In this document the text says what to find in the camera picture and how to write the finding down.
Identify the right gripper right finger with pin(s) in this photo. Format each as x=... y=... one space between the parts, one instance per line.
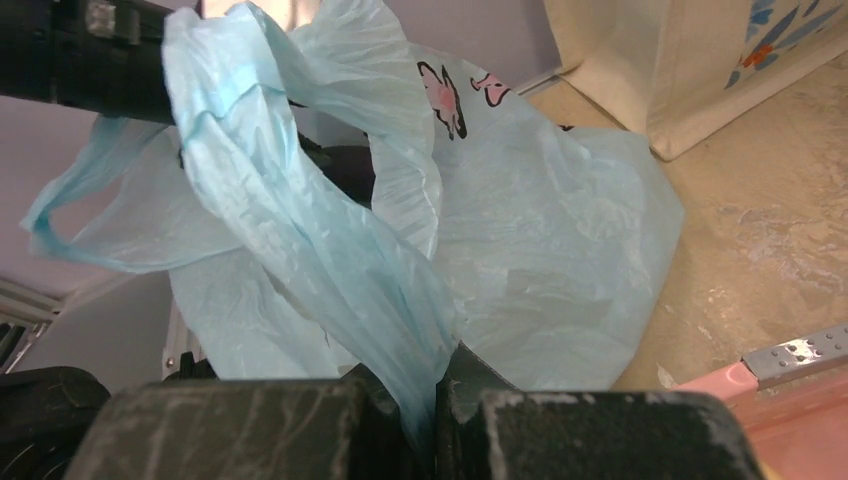
x=486 y=428

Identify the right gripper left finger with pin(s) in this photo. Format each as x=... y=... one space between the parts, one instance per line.
x=347 y=428

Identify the light blue plastic grocery bag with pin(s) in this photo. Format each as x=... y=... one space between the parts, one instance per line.
x=337 y=195

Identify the beige canvas tote bag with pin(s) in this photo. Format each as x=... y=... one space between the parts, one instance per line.
x=678 y=71

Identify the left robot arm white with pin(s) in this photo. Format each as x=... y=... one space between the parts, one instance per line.
x=98 y=56

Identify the pink perforated basket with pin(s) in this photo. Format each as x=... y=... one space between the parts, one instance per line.
x=791 y=400

